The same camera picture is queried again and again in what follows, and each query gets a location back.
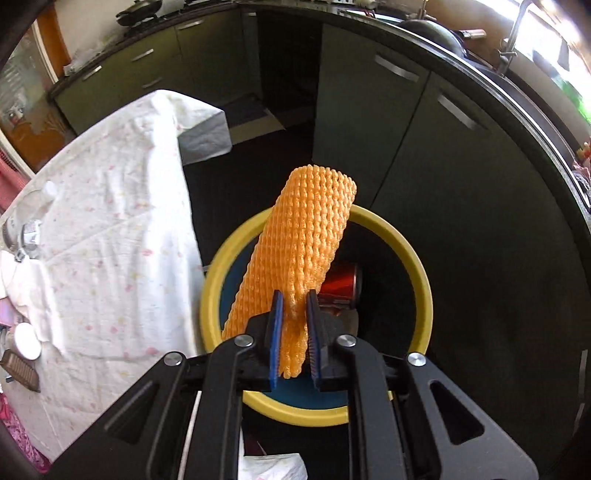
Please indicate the green door cabinet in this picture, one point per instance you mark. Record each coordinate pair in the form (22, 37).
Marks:
(415, 161)

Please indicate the black frying pan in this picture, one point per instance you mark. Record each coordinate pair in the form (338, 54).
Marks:
(138, 11)

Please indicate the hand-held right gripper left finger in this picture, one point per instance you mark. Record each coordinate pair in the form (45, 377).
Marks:
(275, 344)

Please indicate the crumpled white tissue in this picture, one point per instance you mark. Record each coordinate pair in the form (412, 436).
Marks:
(14, 281)

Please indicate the black wok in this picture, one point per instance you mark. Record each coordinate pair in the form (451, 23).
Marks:
(436, 34)

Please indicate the metal kitchen faucet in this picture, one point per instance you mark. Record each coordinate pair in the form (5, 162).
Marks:
(512, 41)

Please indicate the orange foam net sleeve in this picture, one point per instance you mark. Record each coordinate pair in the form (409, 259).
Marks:
(300, 230)

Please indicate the red metal can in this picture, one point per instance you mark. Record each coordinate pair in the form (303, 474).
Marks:
(339, 286)

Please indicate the white round lid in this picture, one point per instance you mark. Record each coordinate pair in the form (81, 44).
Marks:
(27, 341)

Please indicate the pink floral cloth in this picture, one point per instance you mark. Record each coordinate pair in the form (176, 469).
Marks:
(11, 415)

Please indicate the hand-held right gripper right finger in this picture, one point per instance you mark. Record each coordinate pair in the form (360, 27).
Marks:
(313, 344)

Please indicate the yellow plastic bin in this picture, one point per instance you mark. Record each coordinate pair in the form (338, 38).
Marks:
(210, 300)

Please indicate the orange glass sliding door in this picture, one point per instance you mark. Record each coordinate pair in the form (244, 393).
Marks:
(27, 106)

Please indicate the white plastic bag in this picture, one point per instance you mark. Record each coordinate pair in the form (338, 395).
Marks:
(76, 67)

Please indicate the white paper napkin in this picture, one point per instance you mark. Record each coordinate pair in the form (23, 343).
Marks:
(272, 468)

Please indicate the brown ridged wrapper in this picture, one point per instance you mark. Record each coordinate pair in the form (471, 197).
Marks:
(21, 371)

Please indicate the clear plastic water bottle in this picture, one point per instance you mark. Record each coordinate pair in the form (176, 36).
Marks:
(25, 226)

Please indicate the white floral tablecloth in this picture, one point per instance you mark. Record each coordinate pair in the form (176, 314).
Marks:
(115, 230)

